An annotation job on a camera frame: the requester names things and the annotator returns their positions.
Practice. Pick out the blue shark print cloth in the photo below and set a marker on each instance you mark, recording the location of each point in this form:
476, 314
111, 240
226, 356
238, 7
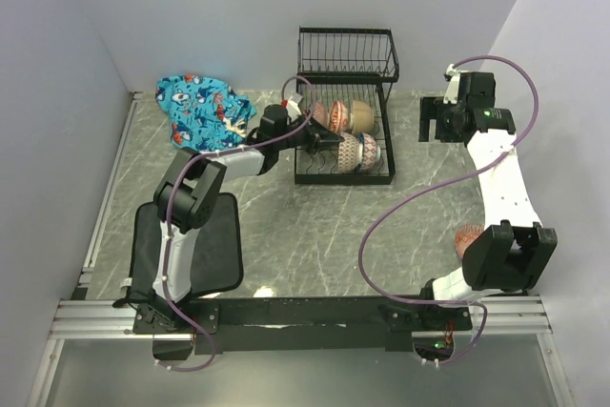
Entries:
205, 114

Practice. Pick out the blue triangle pattern bowl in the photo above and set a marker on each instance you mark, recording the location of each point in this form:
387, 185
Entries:
368, 152

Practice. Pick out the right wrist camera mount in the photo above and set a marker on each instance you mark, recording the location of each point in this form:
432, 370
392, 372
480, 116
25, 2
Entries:
452, 76

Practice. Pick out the aluminium frame rail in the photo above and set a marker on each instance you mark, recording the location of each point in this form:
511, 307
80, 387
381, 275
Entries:
515, 322

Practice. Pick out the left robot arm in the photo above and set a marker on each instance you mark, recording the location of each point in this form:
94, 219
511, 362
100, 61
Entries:
186, 241

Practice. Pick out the black leaf pattern bowl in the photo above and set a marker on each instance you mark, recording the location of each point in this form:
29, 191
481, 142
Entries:
320, 115

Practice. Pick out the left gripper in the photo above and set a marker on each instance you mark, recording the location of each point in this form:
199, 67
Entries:
316, 135

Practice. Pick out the black drying mat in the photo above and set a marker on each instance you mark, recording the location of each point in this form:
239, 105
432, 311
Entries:
217, 264

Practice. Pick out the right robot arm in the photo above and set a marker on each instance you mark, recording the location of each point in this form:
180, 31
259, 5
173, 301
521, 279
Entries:
514, 247

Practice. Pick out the white beige bowl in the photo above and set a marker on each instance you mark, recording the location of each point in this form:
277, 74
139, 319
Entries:
362, 117

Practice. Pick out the black wire dish rack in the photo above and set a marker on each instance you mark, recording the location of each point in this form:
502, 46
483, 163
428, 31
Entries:
352, 71

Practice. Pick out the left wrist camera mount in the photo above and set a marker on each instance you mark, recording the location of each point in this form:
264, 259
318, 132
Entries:
293, 105

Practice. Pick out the orange floral bowl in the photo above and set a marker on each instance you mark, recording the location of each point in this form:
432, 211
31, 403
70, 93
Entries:
340, 118

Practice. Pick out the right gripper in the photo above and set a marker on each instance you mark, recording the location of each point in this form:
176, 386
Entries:
434, 109

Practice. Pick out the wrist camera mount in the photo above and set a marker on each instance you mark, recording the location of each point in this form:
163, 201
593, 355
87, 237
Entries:
293, 105
452, 76

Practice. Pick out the red geometric pattern bowl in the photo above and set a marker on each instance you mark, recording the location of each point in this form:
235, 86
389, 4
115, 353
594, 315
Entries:
465, 236

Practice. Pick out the brown mosaic pattern bowl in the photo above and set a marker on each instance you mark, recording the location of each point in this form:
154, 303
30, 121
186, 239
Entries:
347, 154

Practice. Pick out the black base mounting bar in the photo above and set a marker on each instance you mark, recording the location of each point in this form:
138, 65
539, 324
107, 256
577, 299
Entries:
299, 323

